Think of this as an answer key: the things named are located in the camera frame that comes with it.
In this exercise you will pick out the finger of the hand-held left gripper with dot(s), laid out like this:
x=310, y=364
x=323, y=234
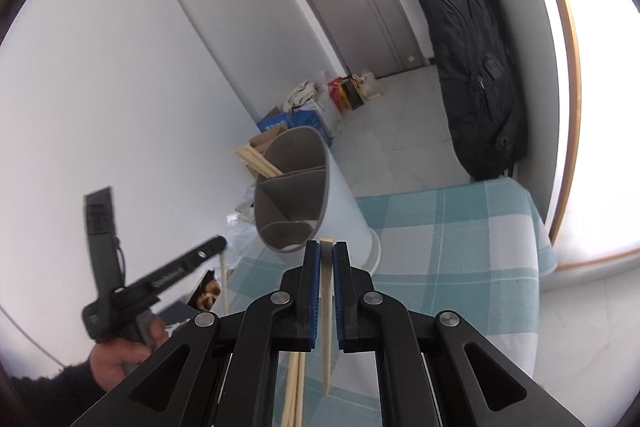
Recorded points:
x=185, y=264

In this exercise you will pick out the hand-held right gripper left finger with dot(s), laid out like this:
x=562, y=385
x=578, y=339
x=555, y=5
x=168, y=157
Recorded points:
x=311, y=292

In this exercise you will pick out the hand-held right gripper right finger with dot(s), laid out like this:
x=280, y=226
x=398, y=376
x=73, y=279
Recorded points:
x=342, y=292

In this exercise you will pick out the wooden chopstick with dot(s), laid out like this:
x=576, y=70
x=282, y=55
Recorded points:
x=288, y=392
x=300, y=387
x=326, y=307

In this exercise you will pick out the white grey utensil holder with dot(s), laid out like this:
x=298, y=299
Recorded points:
x=345, y=207

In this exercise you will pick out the bundle of wooden chopsticks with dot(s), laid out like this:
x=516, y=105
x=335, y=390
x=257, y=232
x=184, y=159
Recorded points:
x=257, y=162

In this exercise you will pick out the person's left forearm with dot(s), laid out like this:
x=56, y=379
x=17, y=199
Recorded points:
x=50, y=392

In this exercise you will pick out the person's left hand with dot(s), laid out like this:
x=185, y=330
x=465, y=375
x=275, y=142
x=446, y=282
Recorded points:
x=112, y=362

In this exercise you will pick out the brown shoes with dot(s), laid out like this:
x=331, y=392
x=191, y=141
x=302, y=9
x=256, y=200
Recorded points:
x=207, y=294

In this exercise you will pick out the dark blue shoe box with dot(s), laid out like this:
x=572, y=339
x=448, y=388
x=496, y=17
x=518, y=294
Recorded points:
x=177, y=314

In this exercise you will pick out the white crumpled plastic bag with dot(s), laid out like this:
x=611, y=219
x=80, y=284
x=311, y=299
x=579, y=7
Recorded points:
x=240, y=237

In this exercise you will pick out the teal plaid tablecloth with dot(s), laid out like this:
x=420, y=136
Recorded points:
x=450, y=257

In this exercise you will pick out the brown cardboard box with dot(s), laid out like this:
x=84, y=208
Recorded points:
x=262, y=140

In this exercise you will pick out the blue cardboard box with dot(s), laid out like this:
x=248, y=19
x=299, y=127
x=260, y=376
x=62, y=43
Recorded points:
x=272, y=122

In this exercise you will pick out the black paper bag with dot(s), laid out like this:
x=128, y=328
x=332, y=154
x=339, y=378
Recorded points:
x=352, y=96

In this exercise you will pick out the beige canvas bag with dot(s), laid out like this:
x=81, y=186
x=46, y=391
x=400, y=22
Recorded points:
x=302, y=94

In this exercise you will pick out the red yellow bag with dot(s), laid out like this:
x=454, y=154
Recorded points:
x=335, y=92

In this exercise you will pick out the beige tote bag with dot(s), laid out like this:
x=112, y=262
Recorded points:
x=371, y=86

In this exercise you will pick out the black backpack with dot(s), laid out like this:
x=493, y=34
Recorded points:
x=470, y=72

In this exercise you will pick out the grey entrance door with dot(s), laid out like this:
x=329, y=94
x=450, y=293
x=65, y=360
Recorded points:
x=360, y=7

